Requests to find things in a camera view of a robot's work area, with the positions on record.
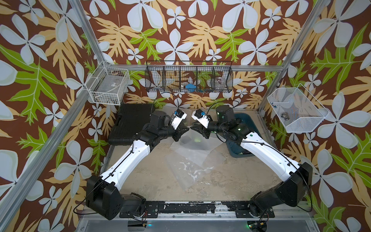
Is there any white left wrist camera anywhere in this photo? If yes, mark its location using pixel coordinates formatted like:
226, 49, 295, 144
171, 109, 187, 129

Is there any teal plastic bin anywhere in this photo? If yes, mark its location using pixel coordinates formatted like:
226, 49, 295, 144
226, 113, 261, 158

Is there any white mesh basket right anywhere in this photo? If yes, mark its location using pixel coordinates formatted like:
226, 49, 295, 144
267, 84, 329, 133

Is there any stack of clear bags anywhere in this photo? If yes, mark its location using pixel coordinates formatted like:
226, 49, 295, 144
165, 148, 226, 190

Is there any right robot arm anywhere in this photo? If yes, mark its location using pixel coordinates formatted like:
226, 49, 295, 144
191, 105, 313, 217

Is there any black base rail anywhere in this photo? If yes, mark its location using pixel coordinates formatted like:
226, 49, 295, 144
119, 200, 275, 218

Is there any white wire basket left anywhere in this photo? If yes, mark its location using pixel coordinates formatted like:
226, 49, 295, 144
86, 62, 130, 105

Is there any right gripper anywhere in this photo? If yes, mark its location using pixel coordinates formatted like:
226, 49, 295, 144
190, 120, 229, 140

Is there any black wire basket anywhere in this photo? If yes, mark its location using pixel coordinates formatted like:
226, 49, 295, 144
144, 61, 234, 93

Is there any black tool case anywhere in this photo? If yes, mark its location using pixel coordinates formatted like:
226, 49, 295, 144
108, 103, 153, 146

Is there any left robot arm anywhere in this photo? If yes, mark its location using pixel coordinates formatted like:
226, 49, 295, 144
85, 109, 189, 220

